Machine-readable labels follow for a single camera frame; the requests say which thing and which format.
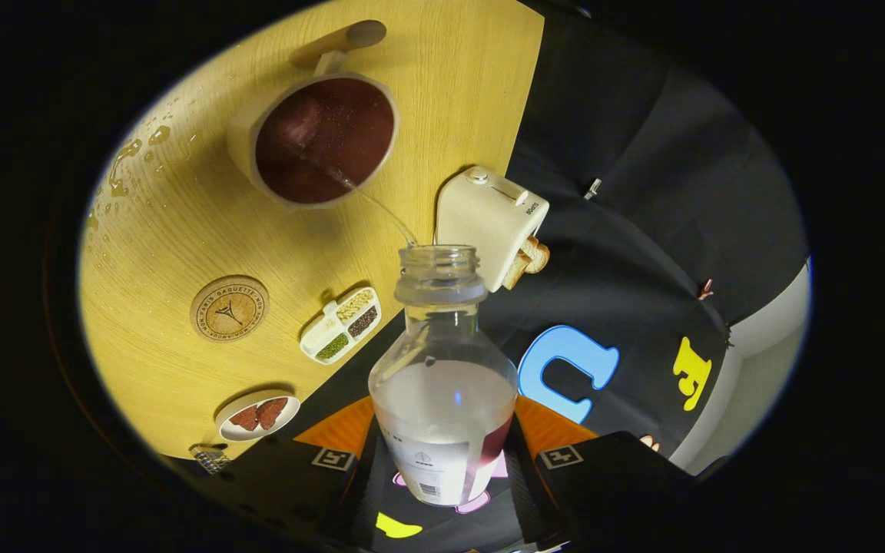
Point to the white divided dish of beans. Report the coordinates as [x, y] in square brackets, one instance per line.
[327, 332]

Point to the copper clip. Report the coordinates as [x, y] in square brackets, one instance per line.
[706, 289]

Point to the white round plate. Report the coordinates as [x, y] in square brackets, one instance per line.
[231, 432]

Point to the round cork coaster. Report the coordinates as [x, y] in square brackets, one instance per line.
[229, 309]

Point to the brown meat slice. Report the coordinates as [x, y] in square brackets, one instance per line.
[245, 418]
[272, 412]

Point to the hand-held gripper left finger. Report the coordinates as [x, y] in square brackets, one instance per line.
[289, 480]

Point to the toast slice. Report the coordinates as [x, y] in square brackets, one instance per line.
[538, 256]
[518, 270]

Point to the clear juice bottle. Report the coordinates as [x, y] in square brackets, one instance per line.
[442, 399]

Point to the white toaster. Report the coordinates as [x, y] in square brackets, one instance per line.
[485, 219]

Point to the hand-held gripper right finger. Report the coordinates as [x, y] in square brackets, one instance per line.
[604, 476]

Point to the wooden table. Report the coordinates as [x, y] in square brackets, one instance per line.
[450, 92]

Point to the silver clip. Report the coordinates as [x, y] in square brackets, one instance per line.
[592, 188]

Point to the black backdrop cloth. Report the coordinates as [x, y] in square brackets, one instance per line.
[642, 192]

